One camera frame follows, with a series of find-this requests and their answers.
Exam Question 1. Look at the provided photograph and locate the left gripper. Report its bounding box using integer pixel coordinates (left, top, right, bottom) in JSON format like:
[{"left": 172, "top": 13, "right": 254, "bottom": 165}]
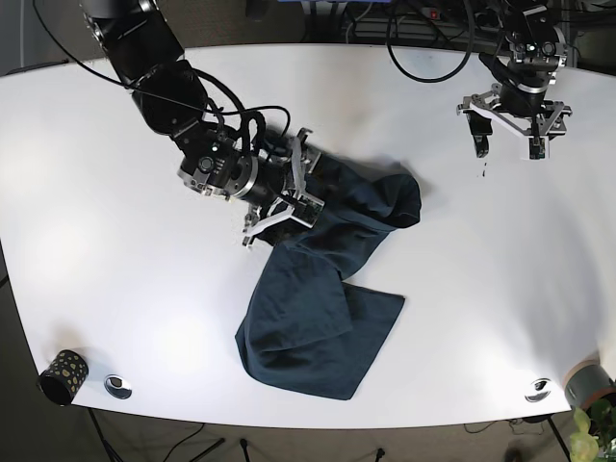
[{"left": 456, "top": 83, "right": 573, "bottom": 161}]

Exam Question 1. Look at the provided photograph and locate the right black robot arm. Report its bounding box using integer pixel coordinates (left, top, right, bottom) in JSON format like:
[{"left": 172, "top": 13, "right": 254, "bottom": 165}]
[{"left": 81, "top": 1, "right": 324, "bottom": 246}]

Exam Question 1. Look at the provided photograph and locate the metal table grommet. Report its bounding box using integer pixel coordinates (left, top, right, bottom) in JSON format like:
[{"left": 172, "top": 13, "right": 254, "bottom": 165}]
[
  {"left": 524, "top": 378, "right": 553, "bottom": 403},
  {"left": 104, "top": 374, "right": 133, "bottom": 399}
]

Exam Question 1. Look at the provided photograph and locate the left metal table grommet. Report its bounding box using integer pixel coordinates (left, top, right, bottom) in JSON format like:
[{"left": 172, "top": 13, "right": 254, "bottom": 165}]
[{"left": 104, "top": 374, "right": 133, "bottom": 399}]

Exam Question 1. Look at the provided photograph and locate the grey plant pot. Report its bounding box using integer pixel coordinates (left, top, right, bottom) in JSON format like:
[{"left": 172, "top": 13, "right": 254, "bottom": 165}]
[{"left": 563, "top": 361, "right": 615, "bottom": 410}]

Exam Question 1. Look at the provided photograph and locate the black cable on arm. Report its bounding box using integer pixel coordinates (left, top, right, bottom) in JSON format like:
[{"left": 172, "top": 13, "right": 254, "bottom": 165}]
[
  {"left": 29, "top": 0, "right": 294, "bottom": 136},
  {"left": 385, "top": 0, "right": 482, "bottom": 84}
]

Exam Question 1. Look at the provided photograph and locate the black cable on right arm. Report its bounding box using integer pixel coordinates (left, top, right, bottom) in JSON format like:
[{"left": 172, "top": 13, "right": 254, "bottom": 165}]
[{"left": 29, "top": 0, "right": 294, "bottom": 136}]

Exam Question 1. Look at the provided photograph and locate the right metal table grommet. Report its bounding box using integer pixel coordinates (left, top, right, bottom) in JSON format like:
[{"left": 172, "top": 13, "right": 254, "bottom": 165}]
[{"left": 524, "top": 378, "right": 553, "bottom": 403}]

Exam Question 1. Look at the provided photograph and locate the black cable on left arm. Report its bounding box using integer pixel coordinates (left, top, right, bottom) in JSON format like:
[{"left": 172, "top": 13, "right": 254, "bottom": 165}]
[{"left": 385, "top": 0, "right": 482, "bottom": 84}]

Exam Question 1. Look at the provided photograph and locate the black floral cup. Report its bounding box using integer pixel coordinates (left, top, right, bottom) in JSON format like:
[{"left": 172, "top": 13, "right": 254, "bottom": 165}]
[{"left": 37, "top": 349, "right": 90, "bottom": 406}]

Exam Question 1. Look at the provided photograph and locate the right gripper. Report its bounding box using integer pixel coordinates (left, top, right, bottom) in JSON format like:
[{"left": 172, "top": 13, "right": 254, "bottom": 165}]
[{"left": 241, "top": 127, "right": 324, "bottom": 247}]

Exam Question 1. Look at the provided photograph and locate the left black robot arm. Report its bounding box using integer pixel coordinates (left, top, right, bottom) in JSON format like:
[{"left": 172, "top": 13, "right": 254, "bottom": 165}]
[{"left": 456, "top": 1, "right": 573, "bottom": 160}]

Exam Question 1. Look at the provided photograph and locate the navy blue T-shirt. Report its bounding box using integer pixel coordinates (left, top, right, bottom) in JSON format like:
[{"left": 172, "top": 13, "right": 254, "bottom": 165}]
[{"left": 235, "top": 156, "right": 422, "bottom": 400}]

